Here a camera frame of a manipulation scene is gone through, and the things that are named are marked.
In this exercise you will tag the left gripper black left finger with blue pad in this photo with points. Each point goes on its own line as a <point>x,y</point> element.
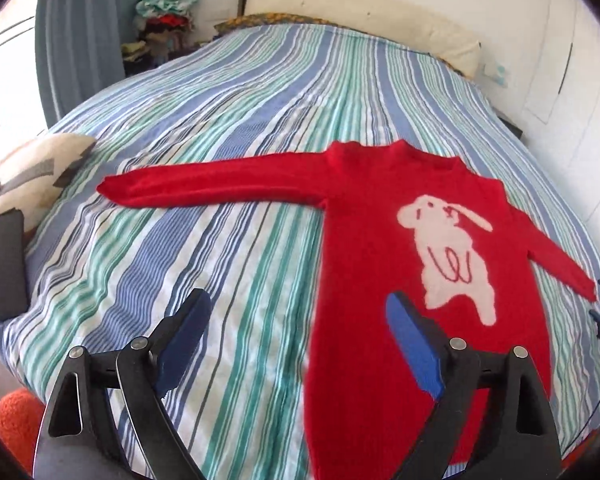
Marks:
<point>79,438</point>

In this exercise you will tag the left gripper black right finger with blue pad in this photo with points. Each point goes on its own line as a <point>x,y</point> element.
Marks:
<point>517,437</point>

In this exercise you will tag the red sweater with white rabbit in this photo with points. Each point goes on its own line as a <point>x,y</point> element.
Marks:
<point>396,219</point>

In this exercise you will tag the pile of mixed clothes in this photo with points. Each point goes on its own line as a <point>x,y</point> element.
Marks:
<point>164,31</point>

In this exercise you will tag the orange knitted pouf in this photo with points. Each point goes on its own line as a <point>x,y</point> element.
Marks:
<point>21,415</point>

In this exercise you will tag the blue green striped bedspread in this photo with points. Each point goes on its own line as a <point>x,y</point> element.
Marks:
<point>100,273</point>

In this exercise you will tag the dark bedside table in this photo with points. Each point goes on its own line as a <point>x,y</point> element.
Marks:
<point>510,124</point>

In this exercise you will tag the black smartphone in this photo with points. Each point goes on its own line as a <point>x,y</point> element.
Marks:
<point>14,299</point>

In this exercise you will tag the patterned beige cushion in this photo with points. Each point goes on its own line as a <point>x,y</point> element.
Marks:
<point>33,176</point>

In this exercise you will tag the cream padded headboard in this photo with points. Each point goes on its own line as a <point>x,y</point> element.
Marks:
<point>400,21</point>

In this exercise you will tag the teal window curtain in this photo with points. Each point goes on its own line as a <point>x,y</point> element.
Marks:
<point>78,50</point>

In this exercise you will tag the yellow patterned pillow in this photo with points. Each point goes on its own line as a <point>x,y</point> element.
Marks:
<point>265,19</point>

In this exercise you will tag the wall socket with blue sticker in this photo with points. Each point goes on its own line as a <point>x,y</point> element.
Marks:
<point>496,73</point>

